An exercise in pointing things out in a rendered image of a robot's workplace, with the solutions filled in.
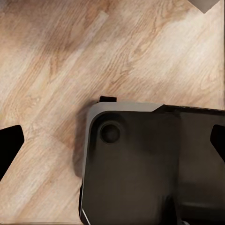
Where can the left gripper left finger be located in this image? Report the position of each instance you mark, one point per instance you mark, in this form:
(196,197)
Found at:
(11,140)

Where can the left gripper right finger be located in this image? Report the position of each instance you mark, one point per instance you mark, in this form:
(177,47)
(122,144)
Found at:
(218,139)

